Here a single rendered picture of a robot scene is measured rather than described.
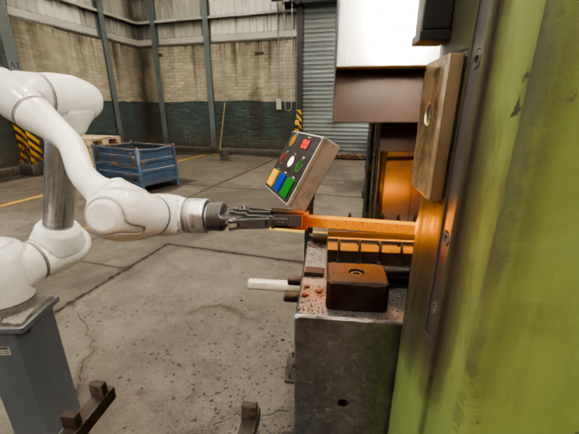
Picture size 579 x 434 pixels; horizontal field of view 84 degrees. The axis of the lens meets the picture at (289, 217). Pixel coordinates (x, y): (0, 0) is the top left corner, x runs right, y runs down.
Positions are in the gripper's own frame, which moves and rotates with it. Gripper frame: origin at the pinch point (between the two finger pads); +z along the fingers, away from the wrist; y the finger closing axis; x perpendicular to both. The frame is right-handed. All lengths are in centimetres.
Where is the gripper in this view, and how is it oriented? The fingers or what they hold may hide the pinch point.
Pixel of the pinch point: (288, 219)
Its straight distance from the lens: 79.4
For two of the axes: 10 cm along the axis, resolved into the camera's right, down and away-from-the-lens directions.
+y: -1.3, 3.2, -9.4
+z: 9.9, 0.3, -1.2
